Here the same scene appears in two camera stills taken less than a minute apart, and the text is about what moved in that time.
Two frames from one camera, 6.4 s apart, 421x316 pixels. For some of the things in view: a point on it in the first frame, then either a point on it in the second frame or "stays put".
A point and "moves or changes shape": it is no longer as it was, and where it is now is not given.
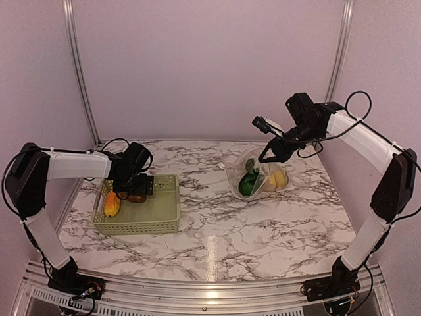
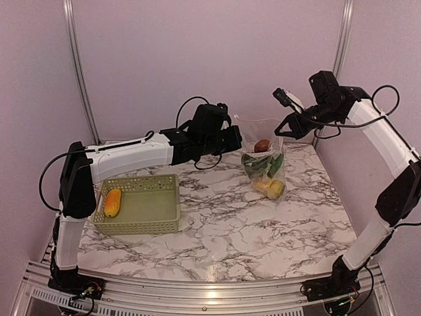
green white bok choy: (250, 180) → (268, 166)
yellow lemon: (272, 179) → (263, 185)
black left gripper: (143, 187) → (236, 139)
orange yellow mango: (112, 205) stays put
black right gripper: (281, 151) → (298, 130)
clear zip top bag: (249, 178) moves or changes shape
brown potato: (137, 199) → (262, 145)
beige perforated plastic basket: (158, 213) stays put
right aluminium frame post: (341, 52) stays put
